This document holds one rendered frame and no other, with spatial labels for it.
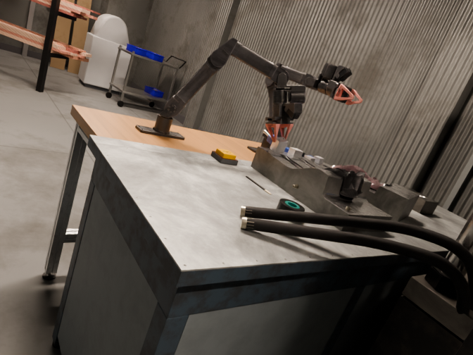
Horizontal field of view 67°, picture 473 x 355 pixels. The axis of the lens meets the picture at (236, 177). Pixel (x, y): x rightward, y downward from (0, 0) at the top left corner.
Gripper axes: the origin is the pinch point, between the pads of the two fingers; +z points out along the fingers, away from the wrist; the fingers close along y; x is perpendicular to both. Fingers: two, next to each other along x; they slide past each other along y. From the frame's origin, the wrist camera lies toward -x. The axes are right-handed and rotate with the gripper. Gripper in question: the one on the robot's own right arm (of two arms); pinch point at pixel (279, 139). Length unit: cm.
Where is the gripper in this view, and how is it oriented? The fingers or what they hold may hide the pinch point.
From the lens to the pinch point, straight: 146.9
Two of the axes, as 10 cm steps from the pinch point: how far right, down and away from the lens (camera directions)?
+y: 8.2, -0.8, 5.7
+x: -5.7, -1.1, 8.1
